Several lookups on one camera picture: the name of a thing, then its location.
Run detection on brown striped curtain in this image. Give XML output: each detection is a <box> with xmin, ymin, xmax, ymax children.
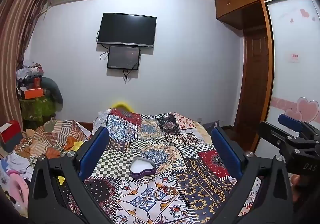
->
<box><xmin>0</xmin><ymin>0</ymin><xmax>52</xmax><ymax>128</ymax></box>

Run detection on orange box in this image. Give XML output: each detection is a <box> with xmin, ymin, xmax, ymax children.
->
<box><xmin>24</xmin><ymin>88</ymin><xmax>45</xmax><ymax>100</ymax></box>

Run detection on purple heart-shaped tin box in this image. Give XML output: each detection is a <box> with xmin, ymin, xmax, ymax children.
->
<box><xmin>129</xmin><ymin>156</ymin><xmax>156</xmax><ymax>179</ymax></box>

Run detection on pile of mixed clutter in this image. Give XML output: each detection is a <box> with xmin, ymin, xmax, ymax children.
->
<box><xmin>16</xmin><ymin>60</ymin><xmax>46</xmax><ymax>90</ymax></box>

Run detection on small black wall monitor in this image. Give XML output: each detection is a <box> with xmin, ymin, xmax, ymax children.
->
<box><xmin>107</xmin><ymin>46</ymin><xmax>141</xmax><ymax>70</ymax></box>

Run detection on wooden bed frame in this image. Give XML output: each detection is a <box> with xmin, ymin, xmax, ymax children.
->
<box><xmin>75</xmin><ymin>120</ymin><xmax>94</xmax><ymax>136</ymax></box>

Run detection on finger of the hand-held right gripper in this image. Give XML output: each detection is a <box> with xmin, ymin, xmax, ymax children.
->
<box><xmin>257</xmin><ymin>121</ymin><xmax>300</xmax><ymax>151</ymax></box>
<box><xmin>278</xmin><ymin>113</ymin><xmax>316</xmax><ymax>139</ymax></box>

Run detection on yellow cloth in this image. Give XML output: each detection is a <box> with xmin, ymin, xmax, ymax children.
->
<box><xmin>57</xmin><ymin>140</ymin><xmax>86</xmax><ymax>186</ymax></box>

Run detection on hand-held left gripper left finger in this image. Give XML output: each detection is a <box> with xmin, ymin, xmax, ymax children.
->
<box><xmin>27</xmin><ymin>126</ymin><xmax>118</xmax><ymax>224</ymax></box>

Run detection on wall-mounted black television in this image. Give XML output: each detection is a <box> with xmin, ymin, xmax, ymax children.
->
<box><xmin>97</xmin><ymin>13</ymin><xmax>157</xmax><ymax>47</ymax></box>

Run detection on white clothes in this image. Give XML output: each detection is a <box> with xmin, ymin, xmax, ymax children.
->
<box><xmin>0</xmin><ymin>151</ymin><xmax>34</xmax><ymax>177</ymax></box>

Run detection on dark grey cloth bundle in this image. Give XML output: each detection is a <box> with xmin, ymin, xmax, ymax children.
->
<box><xmin>41</xmin><ymin>77</ymin><xmax>64</xmax><ymax>117</ymax></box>

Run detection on orange striped blanket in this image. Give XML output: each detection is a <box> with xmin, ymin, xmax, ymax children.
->
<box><xmin>14</xmin><ymin>118</ymin><xmax>92</xmax><ymax>166</ymax></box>

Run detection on black television cable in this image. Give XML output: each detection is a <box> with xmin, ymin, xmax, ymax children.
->
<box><xmin>96</xmin><ymin>30</ymin><xmax>109</xmax><ymax>61</ymax></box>

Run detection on pink cloth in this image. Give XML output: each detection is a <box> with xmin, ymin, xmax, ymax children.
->
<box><xmin>0</xmin><ymin>168</ymin><xmax>30</xmax><ymax>206</ymax></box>

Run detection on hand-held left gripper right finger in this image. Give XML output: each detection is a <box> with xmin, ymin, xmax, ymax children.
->
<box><xmin>211</xmin><ymin>126</ymin><xmax>294</xmax><ymax>224</ymax></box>

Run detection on yellow pillow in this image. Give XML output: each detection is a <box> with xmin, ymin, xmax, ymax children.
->
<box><xmin>111</xmin><ymin>100</ymin><xmax>136</xmax><ymax>112</ymax></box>

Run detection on person's right hand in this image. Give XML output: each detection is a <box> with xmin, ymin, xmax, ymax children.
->
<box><xmin>290</xmin><ymin>173</ymin><xmax>304</xmax><ymax>205</ymax></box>

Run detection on red box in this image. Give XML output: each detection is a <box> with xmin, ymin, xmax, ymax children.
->
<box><xmin>0</xmin><ymin>120</ymin><xmax>22</xmax><ymax>144</ymax></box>

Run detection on patchwork printed blanket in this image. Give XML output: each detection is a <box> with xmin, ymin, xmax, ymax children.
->
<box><xmin>60</xmin><ymin>108</ymin><xmax>263</xmax><ymax>224</ymax></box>

